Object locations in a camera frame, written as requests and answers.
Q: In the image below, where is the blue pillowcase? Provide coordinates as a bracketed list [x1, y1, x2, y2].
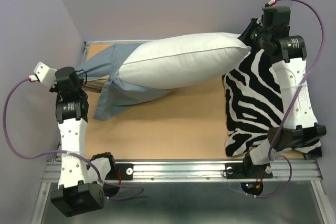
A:
[76, 43, 173, 121]

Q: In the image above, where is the white pillow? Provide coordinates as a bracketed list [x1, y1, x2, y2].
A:
[117, 33, 251, 89]

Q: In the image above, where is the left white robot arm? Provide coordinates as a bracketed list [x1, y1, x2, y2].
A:
[50, 67, 117, 217]

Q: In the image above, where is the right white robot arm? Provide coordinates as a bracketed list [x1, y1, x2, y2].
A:
[239, 4, 327, 177]

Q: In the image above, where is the zebra print pillow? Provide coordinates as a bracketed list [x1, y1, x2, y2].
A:
[222, 37, 323, 157]

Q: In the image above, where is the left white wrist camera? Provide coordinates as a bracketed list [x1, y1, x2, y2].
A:
[34, 62, 57, 88]

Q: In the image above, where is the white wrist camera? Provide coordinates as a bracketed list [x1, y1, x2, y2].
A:
[34, 62, 57, 88]
[257, 0, 278, 25]

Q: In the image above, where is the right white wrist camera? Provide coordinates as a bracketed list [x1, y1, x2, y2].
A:
[257, 0, 278, 25]

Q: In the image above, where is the aluminium front rail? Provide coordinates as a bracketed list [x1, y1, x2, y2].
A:
[42, 159, 323, 183]

